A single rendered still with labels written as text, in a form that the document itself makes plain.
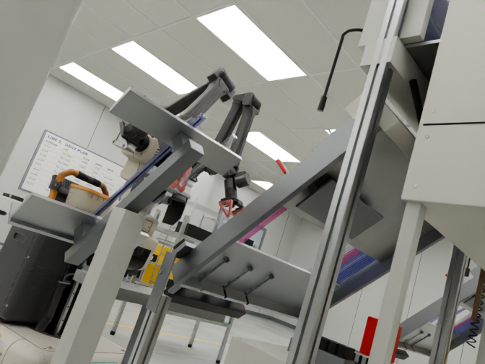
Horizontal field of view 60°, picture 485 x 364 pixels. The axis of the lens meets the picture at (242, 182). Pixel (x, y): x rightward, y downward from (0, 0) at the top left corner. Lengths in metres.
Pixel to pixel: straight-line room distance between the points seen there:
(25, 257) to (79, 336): 1.04
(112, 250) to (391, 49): 0.78
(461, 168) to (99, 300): 0.79
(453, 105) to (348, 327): 10.14
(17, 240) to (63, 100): 6.23
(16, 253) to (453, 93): 1.76
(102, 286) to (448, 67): 0.88
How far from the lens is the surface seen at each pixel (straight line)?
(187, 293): 1.37
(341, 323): 11.07
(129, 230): 1.00
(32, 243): 2.01
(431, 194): 0.89
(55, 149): 8.07
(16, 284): 2.02
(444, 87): 1.00
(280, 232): 11.81
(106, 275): 1.00
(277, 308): 1.62
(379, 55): 1.07
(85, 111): 8.32
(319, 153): 1.06
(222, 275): 1.36
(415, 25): 1.12
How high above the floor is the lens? 0.75
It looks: 13 degrees up
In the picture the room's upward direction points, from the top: 19 degrees clockwise
